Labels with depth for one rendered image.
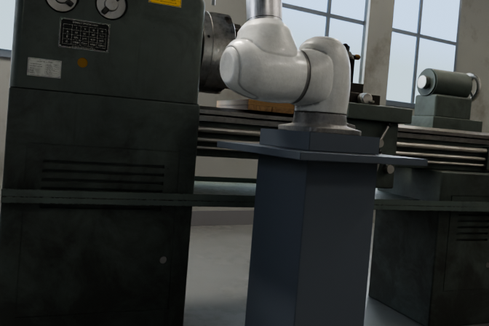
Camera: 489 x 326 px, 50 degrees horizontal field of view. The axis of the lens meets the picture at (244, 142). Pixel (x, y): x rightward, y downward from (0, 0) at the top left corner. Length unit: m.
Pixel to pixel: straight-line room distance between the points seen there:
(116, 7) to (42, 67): 0.30
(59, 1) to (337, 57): 0.86
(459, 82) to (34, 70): 1.87
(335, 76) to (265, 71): 0.23
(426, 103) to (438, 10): 3.29
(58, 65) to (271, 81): 0.69
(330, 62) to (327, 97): 0.10
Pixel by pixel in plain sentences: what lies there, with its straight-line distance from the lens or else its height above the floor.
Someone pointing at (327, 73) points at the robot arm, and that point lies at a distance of 1.48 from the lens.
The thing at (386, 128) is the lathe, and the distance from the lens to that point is 2.14.
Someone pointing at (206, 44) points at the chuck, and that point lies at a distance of 1.93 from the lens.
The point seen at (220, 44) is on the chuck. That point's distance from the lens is 1.95.
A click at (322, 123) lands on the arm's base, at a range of 1.48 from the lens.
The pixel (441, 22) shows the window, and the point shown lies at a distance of 5.86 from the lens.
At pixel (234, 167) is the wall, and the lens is 4.30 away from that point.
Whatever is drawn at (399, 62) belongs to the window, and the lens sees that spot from 5.39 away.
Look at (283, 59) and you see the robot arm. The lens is 1.40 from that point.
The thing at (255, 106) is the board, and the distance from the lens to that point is 1.96.
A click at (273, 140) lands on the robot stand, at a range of 1.53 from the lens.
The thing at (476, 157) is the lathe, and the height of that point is 0.75.
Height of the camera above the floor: 0.79
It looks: 2 degrees down
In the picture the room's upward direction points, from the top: 5 degrees clockwise
